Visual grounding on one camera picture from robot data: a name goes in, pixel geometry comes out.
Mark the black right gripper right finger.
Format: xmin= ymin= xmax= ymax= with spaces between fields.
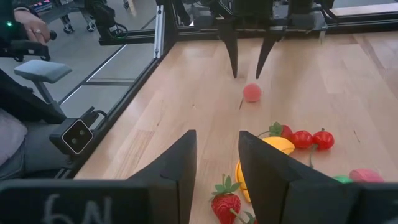
xmin=238 ymin=130 xmax=360 ymax=224

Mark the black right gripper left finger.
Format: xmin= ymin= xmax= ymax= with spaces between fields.
xmin=126 ymin=129 xmax=198 ymax=224

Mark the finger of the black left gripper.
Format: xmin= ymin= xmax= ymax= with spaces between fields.
xmin=217 ymin=27 xmax=239 ymax=79
xmin=255 ymin=30 xmax=286 ymax=80

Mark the yellow toy banana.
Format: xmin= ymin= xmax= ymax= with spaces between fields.
xmin=234 ymin=136 xmax=295 ymax=203

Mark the red toy cherry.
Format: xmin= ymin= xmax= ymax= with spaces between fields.
xmin=290 ymin=129 xmax=314 ymax=149
xmin=308 ymin=127 xmax=336 ymax=169

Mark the green toy vegetable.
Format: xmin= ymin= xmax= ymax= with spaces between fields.
xmin=332 ymin=174 xmax=354 ymax=184

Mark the pink toy vegetable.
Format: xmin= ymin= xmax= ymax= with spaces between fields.
xmin=348 ymin=168 xmax=386 ymax=184

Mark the pink toy peach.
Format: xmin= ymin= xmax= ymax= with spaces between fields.
xmin=242 ymin=83 xmax=262 ymax=103

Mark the grey chair armrest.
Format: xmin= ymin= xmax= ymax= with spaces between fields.
xmin=13 ymin=59 xmax=73 ymax=108

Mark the person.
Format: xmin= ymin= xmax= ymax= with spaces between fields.
xmin=0 ymin=0 xmax=74 ymax=182

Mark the person's hand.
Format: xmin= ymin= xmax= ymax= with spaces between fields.
xmin=13 ymin=10 xmax=51 ymax=45

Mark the silver aluminium bracket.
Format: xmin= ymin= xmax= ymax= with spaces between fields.
xmin=154 ymin=4 xmax=165 ymax=60

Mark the black silver table-level camera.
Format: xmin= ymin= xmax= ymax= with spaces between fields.
xmin=49 ymin=106 xmax=109 ymax=156

